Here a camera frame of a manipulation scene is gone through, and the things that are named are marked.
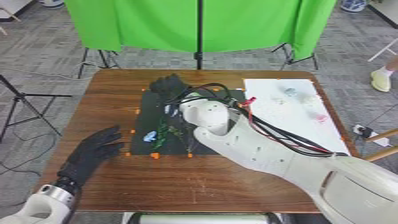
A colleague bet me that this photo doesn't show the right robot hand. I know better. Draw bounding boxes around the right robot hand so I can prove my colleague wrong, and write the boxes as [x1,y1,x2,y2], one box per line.
[148,73,194,102]

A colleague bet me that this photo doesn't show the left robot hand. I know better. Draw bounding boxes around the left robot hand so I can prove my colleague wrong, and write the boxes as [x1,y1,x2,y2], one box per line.
[56,125,127,188]

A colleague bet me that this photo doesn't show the dark mat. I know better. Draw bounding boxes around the dark mat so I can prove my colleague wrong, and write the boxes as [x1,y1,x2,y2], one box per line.
[129,87,249,157]

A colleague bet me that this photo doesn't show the blue flower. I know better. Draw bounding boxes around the blue flower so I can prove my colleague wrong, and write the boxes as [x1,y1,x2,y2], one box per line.
[143,130,161,144]

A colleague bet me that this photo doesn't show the green sprig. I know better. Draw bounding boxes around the green sprig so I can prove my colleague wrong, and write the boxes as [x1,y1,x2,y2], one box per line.
[168,124,198,155]
[152,114,173,150]

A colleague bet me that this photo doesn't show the black backdrop stand legs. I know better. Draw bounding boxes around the black backdrop stand legs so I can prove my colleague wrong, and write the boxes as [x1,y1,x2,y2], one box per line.
[75,47,121,80]
[271,42,322,71]

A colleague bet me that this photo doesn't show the black stand pole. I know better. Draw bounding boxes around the black stand pole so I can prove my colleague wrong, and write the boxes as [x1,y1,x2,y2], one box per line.
[192,0,207,71]

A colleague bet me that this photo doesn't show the black tripod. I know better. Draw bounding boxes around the black tripod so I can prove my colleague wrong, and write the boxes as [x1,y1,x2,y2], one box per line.
[0,74,75,145]

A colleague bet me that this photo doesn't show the white sheet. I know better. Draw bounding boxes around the white sheet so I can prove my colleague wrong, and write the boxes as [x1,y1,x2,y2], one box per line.
[242,78,354,156]

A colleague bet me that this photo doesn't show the pale grey bar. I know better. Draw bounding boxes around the pale grey bar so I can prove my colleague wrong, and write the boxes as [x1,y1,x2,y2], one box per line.
[127,212,287,224]

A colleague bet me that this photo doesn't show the blue and white vase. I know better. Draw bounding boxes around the blue and white vase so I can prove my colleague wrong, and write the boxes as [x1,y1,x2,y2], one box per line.
[38,0,66,10]
[340,0,370,14]

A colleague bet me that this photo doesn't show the person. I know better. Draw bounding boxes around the person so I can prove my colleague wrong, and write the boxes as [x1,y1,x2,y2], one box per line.
[368,55,398,94]

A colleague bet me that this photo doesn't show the black cable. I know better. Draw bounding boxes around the black cable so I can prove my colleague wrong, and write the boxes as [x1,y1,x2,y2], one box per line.
[164,82,242,105]

